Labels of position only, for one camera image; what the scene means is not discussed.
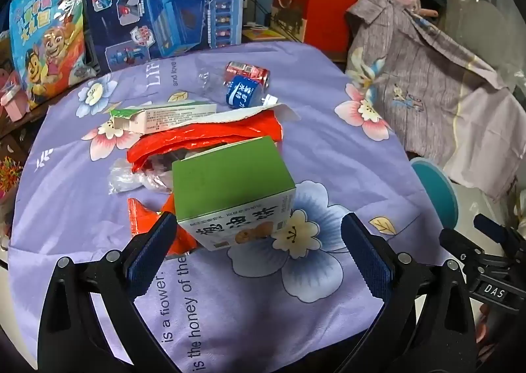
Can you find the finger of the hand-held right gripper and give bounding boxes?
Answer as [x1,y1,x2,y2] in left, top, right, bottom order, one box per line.
[439,228,496,272]
[472,213,526,252]

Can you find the yellow booklet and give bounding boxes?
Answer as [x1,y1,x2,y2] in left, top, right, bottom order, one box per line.
[242,27,288,43]

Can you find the green biscuit box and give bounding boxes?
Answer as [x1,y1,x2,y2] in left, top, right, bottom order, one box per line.
[172,135,297,252]

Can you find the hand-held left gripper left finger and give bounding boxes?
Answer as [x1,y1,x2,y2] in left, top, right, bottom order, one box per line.
[38,212,183,373]

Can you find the red plastic bag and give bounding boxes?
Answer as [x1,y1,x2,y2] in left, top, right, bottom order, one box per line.
[127,106,302,174]

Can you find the person's right hand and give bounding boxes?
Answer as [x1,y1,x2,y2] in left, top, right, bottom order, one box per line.
[477,302,499,362]

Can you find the dark blue toy box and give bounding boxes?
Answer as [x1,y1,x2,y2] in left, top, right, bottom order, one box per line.
[83,0,248,73]

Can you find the clear plastic bag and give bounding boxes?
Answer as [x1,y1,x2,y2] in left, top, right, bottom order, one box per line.
[446,0,526,90]

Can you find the red soda can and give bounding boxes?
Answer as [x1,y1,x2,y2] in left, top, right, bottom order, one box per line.
[225,61,272,88]

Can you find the orange snack packet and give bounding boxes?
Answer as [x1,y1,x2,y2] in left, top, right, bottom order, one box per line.
[127,194,204,256]

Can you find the clear bottle with blue label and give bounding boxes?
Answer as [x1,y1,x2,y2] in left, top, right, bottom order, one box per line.
[196,67,277,109]

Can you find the light blue box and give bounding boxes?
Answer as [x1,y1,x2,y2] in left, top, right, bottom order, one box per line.
[256,0,275,26]

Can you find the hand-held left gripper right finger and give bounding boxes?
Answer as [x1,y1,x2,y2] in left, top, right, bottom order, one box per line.
[335,212,479,373]

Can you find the purple printed shirt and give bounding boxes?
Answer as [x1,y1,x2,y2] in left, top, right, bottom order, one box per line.
[344,0,526,201]

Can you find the small pink box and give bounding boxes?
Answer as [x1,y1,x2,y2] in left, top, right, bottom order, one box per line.
[0,81,26,123]

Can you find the clear plastic wrapper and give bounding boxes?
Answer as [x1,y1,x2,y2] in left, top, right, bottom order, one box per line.
[108,157,175,196]

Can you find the white green medicine box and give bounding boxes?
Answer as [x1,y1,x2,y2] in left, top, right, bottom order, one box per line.
[109,101,218,135]

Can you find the colourful pompom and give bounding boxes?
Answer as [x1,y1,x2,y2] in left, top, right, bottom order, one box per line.
[0,157,23,193]

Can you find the teal round stool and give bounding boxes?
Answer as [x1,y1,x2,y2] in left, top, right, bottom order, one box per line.
[411,157,459,230]

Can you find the purple floral tablecloth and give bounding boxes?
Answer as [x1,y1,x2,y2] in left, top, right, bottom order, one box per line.
[8,41,453,373]

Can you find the cartoon dog printed bag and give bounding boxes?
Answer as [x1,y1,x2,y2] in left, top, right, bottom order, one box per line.
[9,0,97,111]

